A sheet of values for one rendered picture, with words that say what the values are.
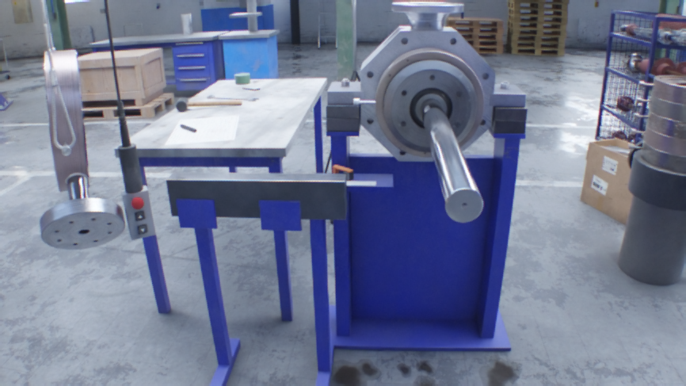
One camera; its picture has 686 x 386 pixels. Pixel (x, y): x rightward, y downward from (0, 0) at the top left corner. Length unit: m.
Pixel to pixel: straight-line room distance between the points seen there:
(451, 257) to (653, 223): 1.18
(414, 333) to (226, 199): 1.08
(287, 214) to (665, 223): 1.98
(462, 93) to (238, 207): 0.84
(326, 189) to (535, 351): 1.23
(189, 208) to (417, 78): 0.89
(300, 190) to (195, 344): 1.02
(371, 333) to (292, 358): 0.37
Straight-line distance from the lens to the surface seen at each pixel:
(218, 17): 12.52
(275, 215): 1.73
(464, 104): 1.71
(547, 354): 2.38
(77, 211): 1.21
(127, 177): 1.28
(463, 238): 2.21
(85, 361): 2.49
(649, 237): 2.96
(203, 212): 1.80
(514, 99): 1.91
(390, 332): 2.35
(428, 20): 1.84
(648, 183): 2.84
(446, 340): 2.33
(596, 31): 14.20
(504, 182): 1.99
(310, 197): 1.69
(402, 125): 1.71
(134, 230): 1.33
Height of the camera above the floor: 1.49
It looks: 23 degrees down
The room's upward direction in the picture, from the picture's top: 1 degrees counter-clockwise
